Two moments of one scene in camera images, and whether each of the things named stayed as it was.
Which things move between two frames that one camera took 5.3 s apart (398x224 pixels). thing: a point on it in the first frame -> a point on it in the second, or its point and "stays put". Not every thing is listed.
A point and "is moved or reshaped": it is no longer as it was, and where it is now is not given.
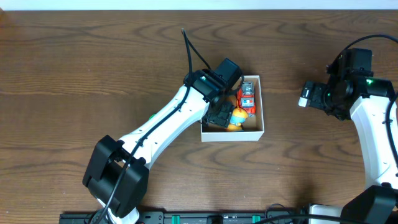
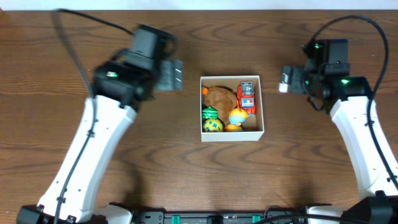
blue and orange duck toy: x=238 y=117 stays put
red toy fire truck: x=246 y=99 stays put
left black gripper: x=219 y=114 -> x=170 y=74
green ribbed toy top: x=152 y=116 is moved or reshaped
